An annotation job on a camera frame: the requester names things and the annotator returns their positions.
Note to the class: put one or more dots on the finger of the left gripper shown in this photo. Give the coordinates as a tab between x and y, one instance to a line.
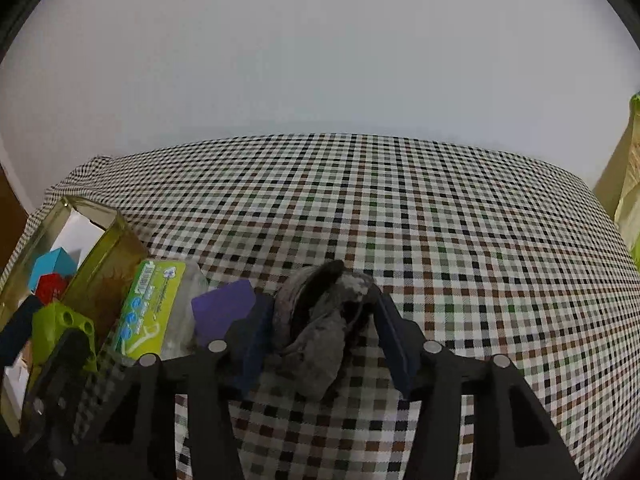
62	377
18	330

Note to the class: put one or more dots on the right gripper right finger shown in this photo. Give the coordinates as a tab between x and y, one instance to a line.
401	341

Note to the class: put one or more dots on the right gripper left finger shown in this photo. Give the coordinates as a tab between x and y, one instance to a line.
249	340

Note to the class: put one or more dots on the lime green duplo cube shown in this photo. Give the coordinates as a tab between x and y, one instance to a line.
48	326

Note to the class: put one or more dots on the grey sock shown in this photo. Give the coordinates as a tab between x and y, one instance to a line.
318	311

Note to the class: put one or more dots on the turquoise duplo brick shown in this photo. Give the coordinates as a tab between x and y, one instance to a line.
56	261

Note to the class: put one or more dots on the white block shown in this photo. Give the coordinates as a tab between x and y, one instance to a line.
15	380

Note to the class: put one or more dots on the purple block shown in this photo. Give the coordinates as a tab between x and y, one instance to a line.
216	310

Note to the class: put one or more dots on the red duplo brick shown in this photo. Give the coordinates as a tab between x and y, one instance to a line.
50	287

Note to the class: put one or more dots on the gold tin box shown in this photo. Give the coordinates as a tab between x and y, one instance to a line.
106	253

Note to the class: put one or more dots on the checkered tablecloth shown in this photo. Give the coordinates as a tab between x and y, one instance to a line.
488	252

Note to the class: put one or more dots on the green pineapple print cloth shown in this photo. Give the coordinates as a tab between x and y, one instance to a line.
618	188

